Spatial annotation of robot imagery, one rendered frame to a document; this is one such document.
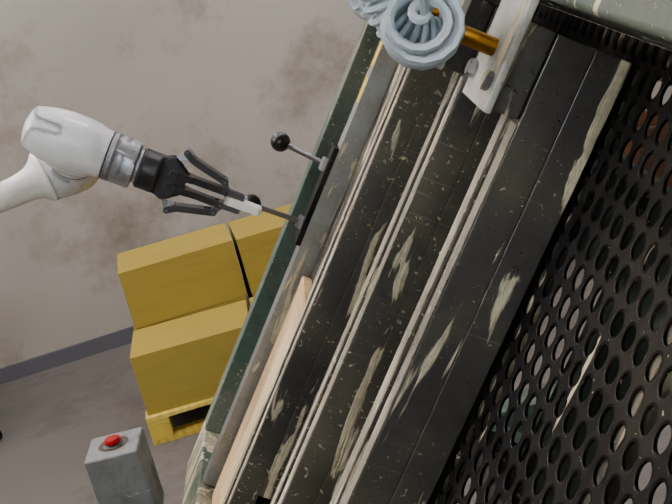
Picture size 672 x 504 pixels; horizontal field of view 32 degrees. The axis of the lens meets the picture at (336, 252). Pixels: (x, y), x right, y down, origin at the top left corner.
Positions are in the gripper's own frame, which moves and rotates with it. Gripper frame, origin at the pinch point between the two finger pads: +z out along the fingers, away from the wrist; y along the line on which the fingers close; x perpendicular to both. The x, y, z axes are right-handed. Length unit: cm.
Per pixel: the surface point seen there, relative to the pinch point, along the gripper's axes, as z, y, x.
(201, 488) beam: 13, -57, 0
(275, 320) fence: 14.0, -19.6, 1.7
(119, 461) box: -3, -68, 20
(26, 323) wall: -54, -184, 352
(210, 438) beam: 14, -57, 23
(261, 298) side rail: 12.8, -24.1, 25.7
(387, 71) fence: 15.8, 32.4, 1.6
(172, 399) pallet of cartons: 19, -143, 230
